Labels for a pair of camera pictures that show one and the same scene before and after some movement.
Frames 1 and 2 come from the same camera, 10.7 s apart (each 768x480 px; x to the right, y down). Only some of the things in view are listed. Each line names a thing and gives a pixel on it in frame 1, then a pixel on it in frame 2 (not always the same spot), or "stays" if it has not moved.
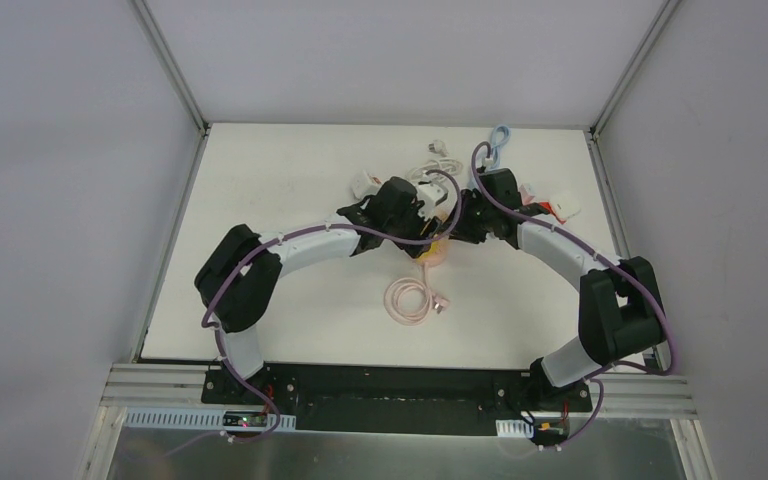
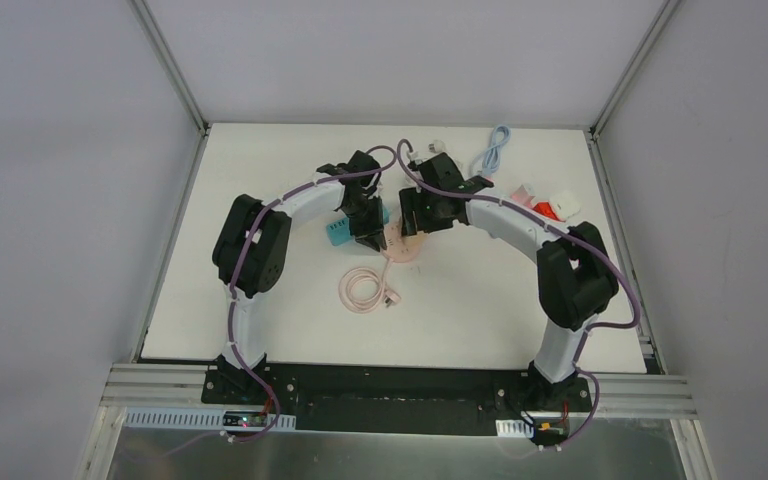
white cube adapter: (565, 206) stays
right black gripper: (464, 229) to (414, 213)
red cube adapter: (549, 209) stays
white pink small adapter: (525, 195) stays
